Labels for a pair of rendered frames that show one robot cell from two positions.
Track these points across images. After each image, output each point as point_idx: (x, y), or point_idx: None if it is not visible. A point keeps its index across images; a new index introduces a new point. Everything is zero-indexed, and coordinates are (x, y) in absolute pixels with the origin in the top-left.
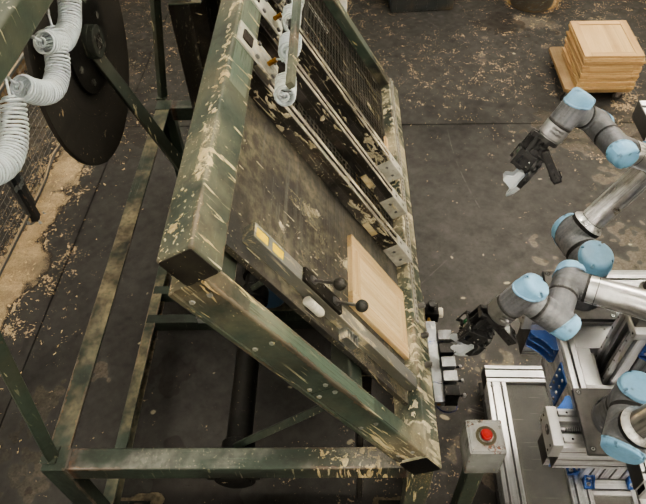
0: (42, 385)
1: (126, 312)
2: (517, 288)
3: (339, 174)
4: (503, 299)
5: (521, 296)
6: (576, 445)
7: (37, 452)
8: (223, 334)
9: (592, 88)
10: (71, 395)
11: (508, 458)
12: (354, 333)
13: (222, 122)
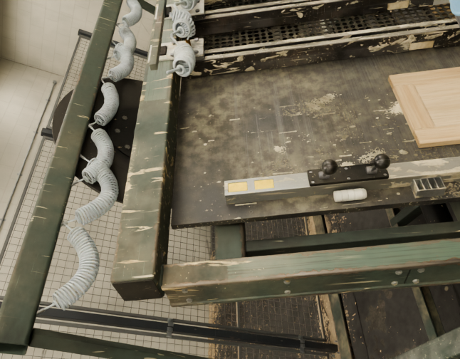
0: (370, 305)
1: (384, 224)
2: (453, 6)
3: (330, 44)
4: None
5: None
6: None
7: (394, 355)
8: (246, 300)
9: None
10: (337, 330)
11: None
12: (431, 177)
13: (139, 142)
